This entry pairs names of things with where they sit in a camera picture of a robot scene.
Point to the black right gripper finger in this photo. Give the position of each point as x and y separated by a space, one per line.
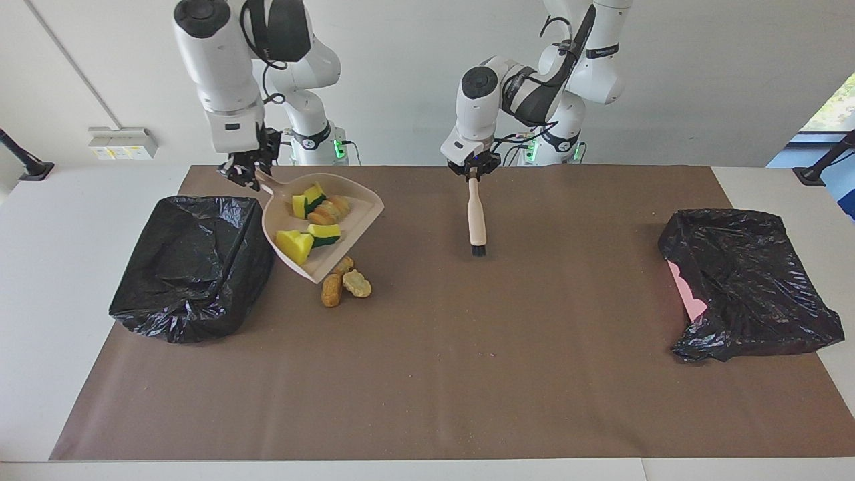
230 172
254 179

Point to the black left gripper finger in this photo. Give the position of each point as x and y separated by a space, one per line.
454 167
494 160

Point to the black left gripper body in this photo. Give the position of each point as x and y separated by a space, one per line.
474 162

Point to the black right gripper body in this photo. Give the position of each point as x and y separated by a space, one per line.
264 147

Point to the notched yellow sponge piece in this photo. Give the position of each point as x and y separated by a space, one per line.
300 207

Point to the plain yellow sponge chunk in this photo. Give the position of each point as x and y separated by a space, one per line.
294 246

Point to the yellow green sponge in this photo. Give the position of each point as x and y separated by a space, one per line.
325 232

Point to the beige plastic dustpan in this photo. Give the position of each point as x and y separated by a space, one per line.
337 257

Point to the orange striped bread piece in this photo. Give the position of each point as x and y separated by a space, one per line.
344 266

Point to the brown bread roll piece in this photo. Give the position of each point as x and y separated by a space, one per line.
330 290

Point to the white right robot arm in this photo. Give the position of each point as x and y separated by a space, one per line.
220 67

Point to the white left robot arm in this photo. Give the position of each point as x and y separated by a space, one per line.
477 107

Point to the black bag fully covering bin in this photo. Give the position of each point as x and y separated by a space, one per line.
187 267

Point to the pink plastic bin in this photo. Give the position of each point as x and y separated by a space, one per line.
688 294

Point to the black bag lining pink bin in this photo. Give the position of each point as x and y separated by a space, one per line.
748 280

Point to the black clamp stand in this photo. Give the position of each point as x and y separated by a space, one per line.
27 164
818 170

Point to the brown paper table mat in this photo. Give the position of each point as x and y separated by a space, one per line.
434 401

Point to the black framed window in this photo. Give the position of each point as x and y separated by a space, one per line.
835 107

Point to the white wall socket box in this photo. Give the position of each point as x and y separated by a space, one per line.
123 143

